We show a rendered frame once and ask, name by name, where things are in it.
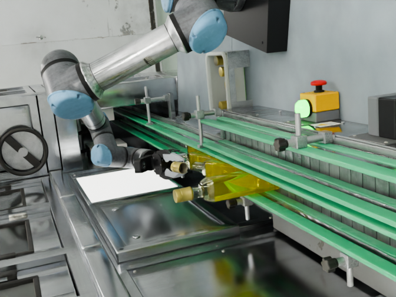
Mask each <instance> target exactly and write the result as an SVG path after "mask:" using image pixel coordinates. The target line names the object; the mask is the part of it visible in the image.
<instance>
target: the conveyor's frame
mask: <svg viewBox="0 0 396 297"><path fill-rule="evenodd" d="M125 107H127V108H129V109H132V110H134V111H137V112H139V113H142V114H145V115H147V106H146V104H139V105H130V106H125ZM149 107H150V116H151V117H153V118H156V119H158V120H161V121H164V122H166V123H169V124H172V125H174V126H177V127H180V128H183V129H185V130H188V131H191V132H193V133H196V134H199V125H198V119H195V118H191V119H189V120H188V121H183V119H182V117H178V118H170V117H169V110H168V108H166V107H162V106H160V105H156V104H152V103H150V104H149ZM224 116H226V117H230V118H235V119H238V120H242V121H247V122H250V123H255V124H259V125H262V126H267V127H271V128H275V129H278V130H283V131H287V132H290V133H295V134H296V128H295V125H292V124H287V123H284V122H287V121H293V120H295V112H293V111H287V110H280V109H276V108H270V107H263V106H259V105H256V106H251V107H243V108H235V109H231V110H225V111H224ZM202 129H203V136H204V137H207V138H209V139H212V140H214V141H219V140H225V139H223V138H221V135H220V129H219V128H216V127H212V126H208V125H206V124H202ZM301 130H302V134H304V135H307V136H313V135H317V134H318V132H319V131H323V130H328V131H332V134H334V135H336V137H335V139H332V140H333V143H335V144H340V145H343V146H347V147H352V148H355V149H360V150H364V151H368V152H372V153H375V154H380V155H383V156H388V157H392V158H395V159H396V143H393V144H387V145H383V144H378V143H373V142H370V141H365V140H360V139H356V138H351V137H349V136H353V135H357V134H364V133H368V124H362V123H355V122H351V121H345V120H338V121H330V122H326V123H319V124H312V125H308V126H302V127H301Z"/></svg>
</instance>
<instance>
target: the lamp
mask: <svg viewBox="0 0 396 297"><path fill-rule="evenodd" d="M295 113H300V114H301V118H302V117H310V116H311V114H312V104H311V102H310V101H309V100H308V99H304V100H299V101H298V102H297V103H296V104H295Z"/></svg>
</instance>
